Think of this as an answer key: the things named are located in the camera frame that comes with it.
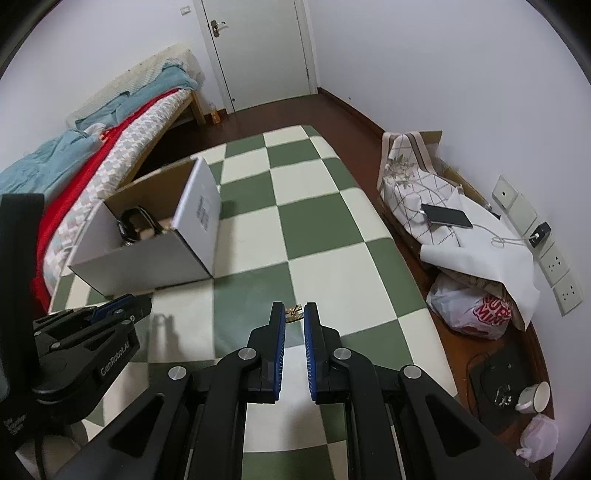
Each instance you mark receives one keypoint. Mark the white wall socket plate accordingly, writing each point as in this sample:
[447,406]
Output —
[505,190]
[568,294]
[521,213]
[554,263]

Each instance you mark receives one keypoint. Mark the wooden bed frame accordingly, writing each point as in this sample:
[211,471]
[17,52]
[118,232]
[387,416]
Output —
[196,104]

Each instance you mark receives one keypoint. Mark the beige bed headboard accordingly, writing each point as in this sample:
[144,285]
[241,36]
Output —
[138,69]

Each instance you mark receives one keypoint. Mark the green white checkered tablecloth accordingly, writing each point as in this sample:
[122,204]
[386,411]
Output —
[323,240]

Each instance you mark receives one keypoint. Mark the white crumpled plastic bag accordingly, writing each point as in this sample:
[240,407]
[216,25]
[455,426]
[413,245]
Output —
[540,438]

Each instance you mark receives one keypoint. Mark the white cloth sheet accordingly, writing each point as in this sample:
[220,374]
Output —
[485,263]

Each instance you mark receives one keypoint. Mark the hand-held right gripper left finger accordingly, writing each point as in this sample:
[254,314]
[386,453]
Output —
[277,350]

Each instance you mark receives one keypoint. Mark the red blanket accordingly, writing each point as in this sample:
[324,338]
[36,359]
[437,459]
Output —
[60,207]

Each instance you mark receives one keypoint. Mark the white cup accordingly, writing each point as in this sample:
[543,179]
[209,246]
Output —
[535,397]

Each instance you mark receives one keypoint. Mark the white red printed plastic bag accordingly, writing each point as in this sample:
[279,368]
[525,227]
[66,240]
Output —
[466,309]

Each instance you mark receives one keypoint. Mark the black charger plug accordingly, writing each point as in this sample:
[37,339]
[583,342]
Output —
[540,233]

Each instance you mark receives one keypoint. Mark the black flat bag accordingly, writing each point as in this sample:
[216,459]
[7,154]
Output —
[498,374]

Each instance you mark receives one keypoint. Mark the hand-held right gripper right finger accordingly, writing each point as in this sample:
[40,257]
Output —
[311,355]

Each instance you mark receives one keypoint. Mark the black smartphone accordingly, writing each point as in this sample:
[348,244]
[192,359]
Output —
[447,216]

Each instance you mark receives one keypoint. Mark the white cardboard box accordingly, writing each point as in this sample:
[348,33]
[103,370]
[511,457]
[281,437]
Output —
[138,267]

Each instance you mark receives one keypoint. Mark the small orange bottle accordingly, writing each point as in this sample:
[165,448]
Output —
[214,116]

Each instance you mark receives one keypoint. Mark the white door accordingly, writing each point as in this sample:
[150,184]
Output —
[258,50]

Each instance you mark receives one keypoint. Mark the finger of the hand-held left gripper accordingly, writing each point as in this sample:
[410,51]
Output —
[120,325]
[111,308]

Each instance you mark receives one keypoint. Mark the grey white patterned quilt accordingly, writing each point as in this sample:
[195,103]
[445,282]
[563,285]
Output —
[138,138]

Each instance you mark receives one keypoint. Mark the light blue blanket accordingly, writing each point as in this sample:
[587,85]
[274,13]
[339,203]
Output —
[46,161]
[157,85]

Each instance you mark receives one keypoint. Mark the small metal stud earring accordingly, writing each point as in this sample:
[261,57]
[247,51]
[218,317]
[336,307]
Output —
[293,314]

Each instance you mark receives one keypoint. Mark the black wristband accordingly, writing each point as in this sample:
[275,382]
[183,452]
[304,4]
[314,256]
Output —
[131,212]

